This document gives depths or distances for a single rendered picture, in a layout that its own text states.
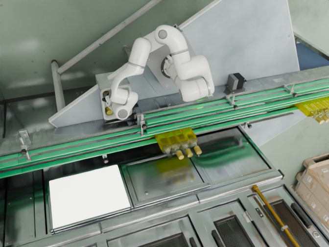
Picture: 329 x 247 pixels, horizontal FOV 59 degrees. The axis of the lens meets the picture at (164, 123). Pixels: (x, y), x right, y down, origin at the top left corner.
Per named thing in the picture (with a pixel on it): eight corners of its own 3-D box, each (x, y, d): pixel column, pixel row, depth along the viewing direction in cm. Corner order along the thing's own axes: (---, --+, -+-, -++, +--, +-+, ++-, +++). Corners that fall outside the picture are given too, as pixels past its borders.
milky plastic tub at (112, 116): (101, 112, 179) (104, 121, 173) (97, 81, 164) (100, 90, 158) (129, 107, 184) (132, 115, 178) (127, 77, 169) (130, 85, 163)
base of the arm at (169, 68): (155, 62, 158) (163, 76, 146) (173, 47, 155) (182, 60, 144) (171, 80, 168) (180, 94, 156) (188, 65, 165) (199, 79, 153)
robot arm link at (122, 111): (123, 91, 138) (141, 95, 142) (118, 84, 147) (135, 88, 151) (113, 119, 143) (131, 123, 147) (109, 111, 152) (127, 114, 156)
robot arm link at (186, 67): (169, 55, 142) (200, 46, 144) (182, 101, 148) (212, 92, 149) (173, 55, 133) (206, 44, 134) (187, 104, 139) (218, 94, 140)
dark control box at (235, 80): (226, 83, 201) (232, 90, 195) (228, 73, 196) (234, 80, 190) (236, 82, 204) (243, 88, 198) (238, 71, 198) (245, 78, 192)
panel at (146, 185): (47, 183, 170) (51, 234, 146) (46, 179, 168) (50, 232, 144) (187, 148, 195) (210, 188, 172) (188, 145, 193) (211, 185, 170)
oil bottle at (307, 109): (290, 102, 219) (317, 126, 199) (293, 96, 215) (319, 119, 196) (296, 101, 220) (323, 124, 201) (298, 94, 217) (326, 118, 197)
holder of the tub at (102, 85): (102, 118, 183) (105, 126, 178) (97, 81, 165) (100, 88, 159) (129, 113, 188) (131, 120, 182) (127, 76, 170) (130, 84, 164)
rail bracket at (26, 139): (24, 139, 169) (24, 168, 153) (15, 117, 158) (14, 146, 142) (33, 137, 170) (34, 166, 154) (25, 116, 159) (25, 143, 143)
